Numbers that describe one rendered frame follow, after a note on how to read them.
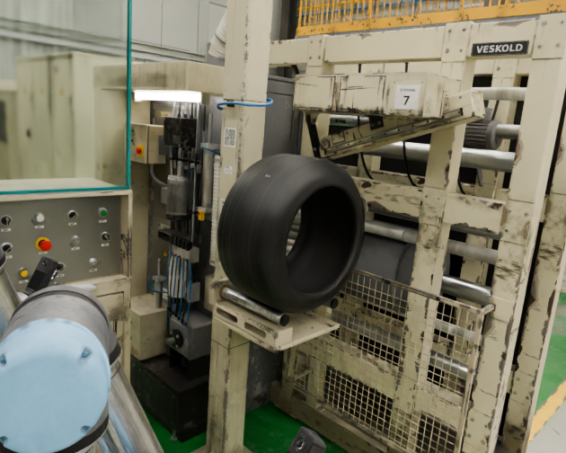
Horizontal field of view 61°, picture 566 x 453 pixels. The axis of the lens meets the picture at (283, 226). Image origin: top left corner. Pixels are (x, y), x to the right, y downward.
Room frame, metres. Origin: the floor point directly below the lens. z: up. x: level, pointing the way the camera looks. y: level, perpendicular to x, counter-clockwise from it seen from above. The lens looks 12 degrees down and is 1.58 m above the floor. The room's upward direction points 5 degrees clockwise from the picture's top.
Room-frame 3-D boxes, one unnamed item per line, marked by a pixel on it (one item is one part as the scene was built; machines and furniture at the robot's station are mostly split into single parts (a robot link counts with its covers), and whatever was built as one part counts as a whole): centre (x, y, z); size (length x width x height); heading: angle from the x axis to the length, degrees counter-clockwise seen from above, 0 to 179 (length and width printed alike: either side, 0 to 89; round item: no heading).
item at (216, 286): (1.93, 0.12, 0.90); 0.40 x 0.03 x 0.10; 136
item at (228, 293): (1.70, 0.09, 0.90); 0.35 x 0.05 x 0.05; 46
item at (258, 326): (1.71, 0.09, 0.84); 0.36 x 0.09 x 0.06; 46
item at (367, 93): (1.93, -0.30, 1.71); 0.61 x 0.25 x 0.15; 46
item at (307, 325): (1.81, 0.00, 0.80); 0.37 x 0.36 x 0.02; 136
